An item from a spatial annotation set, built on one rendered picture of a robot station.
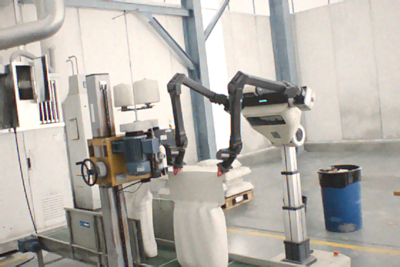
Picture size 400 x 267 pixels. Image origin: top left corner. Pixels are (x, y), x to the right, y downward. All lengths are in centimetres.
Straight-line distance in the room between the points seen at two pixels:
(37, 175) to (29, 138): 45
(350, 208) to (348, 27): 687
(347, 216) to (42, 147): 362
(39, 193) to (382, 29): 808
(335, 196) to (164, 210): 190
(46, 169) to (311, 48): 774
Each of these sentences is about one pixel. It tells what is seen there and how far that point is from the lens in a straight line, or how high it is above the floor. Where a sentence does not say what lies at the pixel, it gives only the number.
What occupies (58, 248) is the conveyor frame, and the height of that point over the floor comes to 34.
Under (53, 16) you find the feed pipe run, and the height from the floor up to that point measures 269.
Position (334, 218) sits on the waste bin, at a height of 16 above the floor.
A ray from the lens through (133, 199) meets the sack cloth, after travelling 339.
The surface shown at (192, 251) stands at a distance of 301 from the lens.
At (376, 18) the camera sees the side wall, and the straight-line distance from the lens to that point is 1086.
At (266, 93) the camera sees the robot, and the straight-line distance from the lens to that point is 294.
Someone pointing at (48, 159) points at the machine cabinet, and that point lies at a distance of 572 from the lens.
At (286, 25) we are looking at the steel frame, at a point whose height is 327.
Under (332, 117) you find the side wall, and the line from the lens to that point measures 1130.
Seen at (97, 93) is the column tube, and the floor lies 163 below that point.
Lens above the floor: 147
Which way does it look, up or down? 3 degrees down
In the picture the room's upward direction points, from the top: 6 degrees counter-clockwise
